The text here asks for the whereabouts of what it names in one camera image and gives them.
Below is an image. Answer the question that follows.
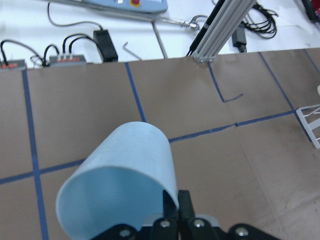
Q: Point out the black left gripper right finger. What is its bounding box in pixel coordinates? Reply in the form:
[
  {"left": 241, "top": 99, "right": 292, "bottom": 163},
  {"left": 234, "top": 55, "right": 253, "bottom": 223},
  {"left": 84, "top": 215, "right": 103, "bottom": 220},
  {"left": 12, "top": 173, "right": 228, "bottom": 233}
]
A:
[{"left": 178, "top": 190, "right": 277, "bottom": 240}]

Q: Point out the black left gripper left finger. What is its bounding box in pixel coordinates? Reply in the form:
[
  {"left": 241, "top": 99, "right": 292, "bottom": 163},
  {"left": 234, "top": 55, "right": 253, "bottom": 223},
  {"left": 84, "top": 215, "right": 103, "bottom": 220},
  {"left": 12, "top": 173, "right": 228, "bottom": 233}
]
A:
[{"left": 93, "top": 190, "right": 179, "bottom": 240}]

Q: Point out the light blue cup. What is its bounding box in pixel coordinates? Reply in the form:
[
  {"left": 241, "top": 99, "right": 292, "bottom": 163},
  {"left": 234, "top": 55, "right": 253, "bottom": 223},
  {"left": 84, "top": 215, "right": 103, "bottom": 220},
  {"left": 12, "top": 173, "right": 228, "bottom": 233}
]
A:
[{"left": 55, "top": 121, "right": 179, "bottom": 240}]

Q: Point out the metal hex key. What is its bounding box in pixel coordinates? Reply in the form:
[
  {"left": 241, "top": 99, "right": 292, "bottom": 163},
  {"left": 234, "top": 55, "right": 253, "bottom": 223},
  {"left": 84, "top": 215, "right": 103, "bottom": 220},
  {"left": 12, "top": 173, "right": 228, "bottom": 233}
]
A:
[{"left": 122, "top": 41, "right": 143, "bottom": 61}]

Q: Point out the black power adapter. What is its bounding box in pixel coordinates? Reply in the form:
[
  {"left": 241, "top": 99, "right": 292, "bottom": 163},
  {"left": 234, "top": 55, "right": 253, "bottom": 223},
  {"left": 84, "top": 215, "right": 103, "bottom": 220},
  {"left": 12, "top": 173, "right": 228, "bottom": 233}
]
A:
[{"left": 93, "top": 29, "right": 118, "bottom": 63}]

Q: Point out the grabber reach tool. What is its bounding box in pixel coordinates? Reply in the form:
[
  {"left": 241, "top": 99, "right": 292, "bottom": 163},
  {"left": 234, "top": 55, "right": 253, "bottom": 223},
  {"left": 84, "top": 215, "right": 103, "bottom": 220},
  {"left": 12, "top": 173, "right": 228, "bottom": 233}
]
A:
[{"left": 46, "top": 0, "right": 206, "bottom": 31}]

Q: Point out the white wire cup rack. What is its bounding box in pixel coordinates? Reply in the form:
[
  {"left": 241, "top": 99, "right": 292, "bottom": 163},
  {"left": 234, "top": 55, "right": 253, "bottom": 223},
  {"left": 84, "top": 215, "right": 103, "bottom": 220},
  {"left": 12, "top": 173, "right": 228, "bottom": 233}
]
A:
[{"left": 296, "top": 104, "right": 320, "bottom": 150}]

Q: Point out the aluminium frame post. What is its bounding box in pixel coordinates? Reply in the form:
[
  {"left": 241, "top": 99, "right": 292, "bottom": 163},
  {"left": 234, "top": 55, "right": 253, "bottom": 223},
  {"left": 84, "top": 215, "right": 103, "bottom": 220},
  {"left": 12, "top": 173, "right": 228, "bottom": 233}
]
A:
[{"left": 186, "top": 0, "right": 255, "bottom": 63}]

